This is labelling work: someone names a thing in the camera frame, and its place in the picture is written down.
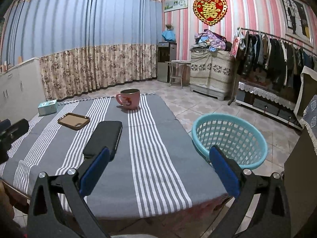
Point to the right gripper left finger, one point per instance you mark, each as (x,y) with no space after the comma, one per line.
(46,215)

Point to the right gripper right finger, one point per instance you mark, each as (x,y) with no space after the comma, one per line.
(271,217)

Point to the teal tissue box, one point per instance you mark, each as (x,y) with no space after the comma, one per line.
(47,108)

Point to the white cabinet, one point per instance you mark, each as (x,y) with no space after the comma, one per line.
(21,91)

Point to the brown armchair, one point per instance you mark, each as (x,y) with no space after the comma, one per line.
(300,167)

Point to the brown tray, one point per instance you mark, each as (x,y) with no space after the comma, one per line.
(73,121)

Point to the light blue plastic basket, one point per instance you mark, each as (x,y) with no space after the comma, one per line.
(237,139)

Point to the black phone case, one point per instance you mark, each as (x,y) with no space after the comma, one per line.
(106,135)

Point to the blue lace sofa cover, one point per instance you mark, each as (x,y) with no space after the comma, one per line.
(309,121)

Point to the grey striped table cloth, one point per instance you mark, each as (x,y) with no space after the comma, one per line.
(156,169)

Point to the low tv stand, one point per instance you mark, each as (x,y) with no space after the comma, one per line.
(267,103)

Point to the blue floral curtain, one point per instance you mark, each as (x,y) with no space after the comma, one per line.
(84,45)

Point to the cloth covered cabinet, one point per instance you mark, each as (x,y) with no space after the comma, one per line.
(211,73)

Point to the clothes rack with garments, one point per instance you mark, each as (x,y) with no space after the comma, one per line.
(269,66)

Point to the water dispenser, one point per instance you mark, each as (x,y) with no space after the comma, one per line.
(166,52)

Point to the small folding table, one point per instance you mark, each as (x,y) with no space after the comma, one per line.
(177,68)

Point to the pile of clothes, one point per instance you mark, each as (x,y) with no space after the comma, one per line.
(211,41)

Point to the framed wall picture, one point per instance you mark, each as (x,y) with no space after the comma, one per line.
(296,21)

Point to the wall calendar poster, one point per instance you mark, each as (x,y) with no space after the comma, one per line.
(172,5)

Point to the red heart wall ornament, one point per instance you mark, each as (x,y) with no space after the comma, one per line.
(210,12)

